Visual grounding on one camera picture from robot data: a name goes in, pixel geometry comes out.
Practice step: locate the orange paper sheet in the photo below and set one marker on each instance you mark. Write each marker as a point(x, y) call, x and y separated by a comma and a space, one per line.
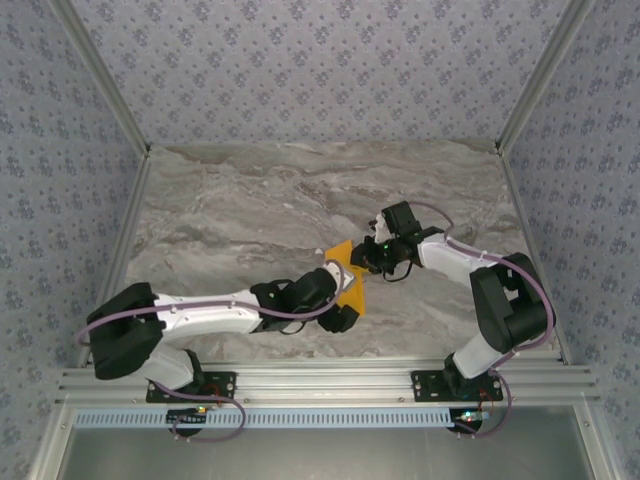
point(340, 252)

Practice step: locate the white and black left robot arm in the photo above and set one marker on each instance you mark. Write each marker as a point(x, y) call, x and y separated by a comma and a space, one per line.
point(210, 320)

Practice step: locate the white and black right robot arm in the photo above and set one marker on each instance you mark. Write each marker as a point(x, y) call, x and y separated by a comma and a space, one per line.
point(510, 310)

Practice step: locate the grey metal panel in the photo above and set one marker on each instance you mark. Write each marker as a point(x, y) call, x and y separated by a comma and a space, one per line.
point(320, 460)

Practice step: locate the small black controller board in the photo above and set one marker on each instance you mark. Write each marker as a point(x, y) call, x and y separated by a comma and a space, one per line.
point(470, 416)
point(187, 417)

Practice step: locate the aluminium frame cross rail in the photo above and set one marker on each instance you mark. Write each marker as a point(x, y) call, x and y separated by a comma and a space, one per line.
point(320, 385)

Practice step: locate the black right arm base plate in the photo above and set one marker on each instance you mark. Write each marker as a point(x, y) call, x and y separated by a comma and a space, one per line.
point(425, 392)

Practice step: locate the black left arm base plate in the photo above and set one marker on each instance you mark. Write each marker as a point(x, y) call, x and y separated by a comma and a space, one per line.
point(222, 379)

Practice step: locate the aluminium frame post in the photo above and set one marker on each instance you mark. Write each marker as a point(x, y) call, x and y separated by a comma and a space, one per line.
point(539, 75)
point(106, 75)

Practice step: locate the aluminium frame bar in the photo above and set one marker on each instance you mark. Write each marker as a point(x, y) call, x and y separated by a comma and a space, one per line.
point(592, 440)
point(54, 440)

